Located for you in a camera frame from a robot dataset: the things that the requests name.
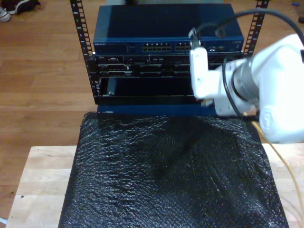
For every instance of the black rack shelf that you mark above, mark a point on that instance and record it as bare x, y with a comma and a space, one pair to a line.
142, 98

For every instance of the blue metal base panel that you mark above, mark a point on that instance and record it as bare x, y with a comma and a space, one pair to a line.
142, 110

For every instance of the black rack server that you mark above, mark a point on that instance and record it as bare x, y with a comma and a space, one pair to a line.
142, 69

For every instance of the black bubble mat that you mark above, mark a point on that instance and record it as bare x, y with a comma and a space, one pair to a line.
142, 190

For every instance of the small blue object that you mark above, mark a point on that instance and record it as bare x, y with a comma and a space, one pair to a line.
296, 4

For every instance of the white sneaker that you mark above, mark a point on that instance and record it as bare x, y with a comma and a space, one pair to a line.
3, 15

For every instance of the black perforated rack post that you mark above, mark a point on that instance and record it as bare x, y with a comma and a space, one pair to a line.
254, 28
82, 28

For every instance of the blue network switch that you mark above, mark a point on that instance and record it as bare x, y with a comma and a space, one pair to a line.
142, 23

